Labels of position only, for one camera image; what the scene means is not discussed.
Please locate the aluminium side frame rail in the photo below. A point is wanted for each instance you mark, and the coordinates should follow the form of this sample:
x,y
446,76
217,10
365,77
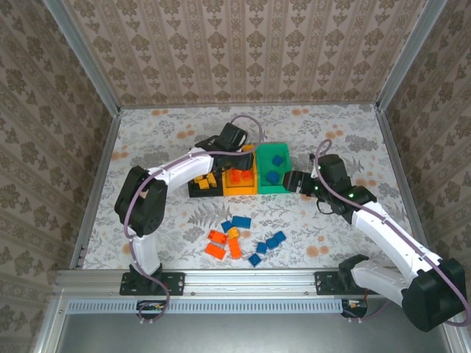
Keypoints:
x,y
96,187
399,165

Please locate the yellow long lego brick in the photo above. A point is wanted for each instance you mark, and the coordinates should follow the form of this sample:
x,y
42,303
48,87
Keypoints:
x,y
211,178

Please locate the black plastic bin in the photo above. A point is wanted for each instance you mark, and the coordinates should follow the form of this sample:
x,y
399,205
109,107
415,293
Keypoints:
x,y
206,193

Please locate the grey metal sheet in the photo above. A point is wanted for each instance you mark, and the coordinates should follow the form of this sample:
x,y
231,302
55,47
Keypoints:
x,y
239,334

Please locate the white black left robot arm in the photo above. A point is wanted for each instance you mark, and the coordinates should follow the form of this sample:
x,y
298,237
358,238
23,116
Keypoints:
x,y
184,167

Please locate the floral table cover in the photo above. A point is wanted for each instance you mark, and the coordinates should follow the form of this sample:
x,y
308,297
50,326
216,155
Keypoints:
x,y
331,121

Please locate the green plastic bin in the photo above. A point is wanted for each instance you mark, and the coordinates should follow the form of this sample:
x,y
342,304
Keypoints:
x,y
270,188

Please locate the aluminium lower frame post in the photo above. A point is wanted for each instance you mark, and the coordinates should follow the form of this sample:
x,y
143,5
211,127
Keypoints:
x,y
48,323
460,340

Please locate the orange long lego brick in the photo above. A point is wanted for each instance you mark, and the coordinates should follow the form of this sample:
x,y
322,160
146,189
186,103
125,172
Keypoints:
x,y
234,176
218,237
215,250
234,248

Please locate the orange small lego brick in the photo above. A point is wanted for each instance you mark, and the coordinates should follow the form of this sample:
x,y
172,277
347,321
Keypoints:
x,y
246,174

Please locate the orange plastic bin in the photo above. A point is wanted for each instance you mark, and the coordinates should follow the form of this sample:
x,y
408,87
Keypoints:
x,y
239,190

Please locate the aluminium front frame rail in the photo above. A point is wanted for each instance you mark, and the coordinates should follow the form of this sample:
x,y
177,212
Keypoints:
x,y
239,281

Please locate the aluminium back frame rail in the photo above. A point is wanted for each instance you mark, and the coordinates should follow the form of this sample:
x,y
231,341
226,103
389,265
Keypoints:
x,y
250,105

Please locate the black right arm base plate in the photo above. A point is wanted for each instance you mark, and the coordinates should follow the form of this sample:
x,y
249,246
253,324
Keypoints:
x,y
325,285

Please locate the aluminium frame post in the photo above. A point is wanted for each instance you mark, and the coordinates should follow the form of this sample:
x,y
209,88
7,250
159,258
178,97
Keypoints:
x,y
48,323
409,55
460,340
85,55

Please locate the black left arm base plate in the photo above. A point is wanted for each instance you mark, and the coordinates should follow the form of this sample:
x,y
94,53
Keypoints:
x,y
176,285

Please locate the blue long lego brick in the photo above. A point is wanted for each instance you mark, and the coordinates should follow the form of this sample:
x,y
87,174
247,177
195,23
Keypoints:
x,y
241,221

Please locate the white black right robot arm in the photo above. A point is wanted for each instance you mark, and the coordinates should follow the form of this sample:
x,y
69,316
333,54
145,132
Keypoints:
x,y
386,235

